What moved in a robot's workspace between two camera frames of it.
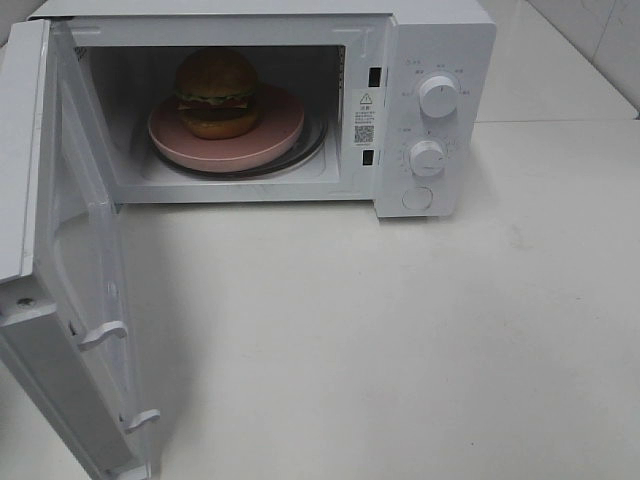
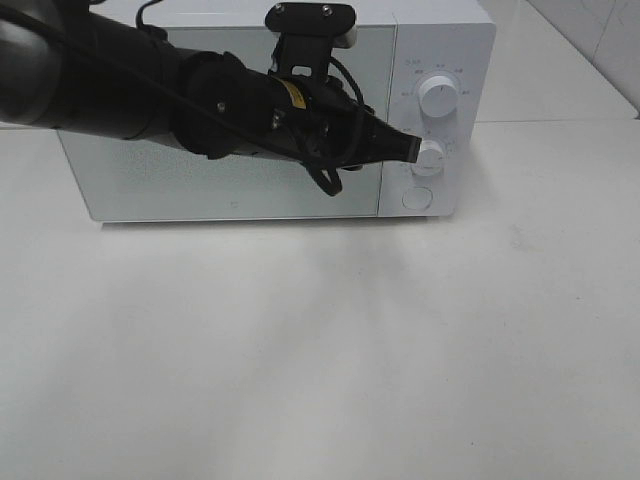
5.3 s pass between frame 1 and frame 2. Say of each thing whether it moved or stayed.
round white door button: stayed
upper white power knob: stayed
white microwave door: moved
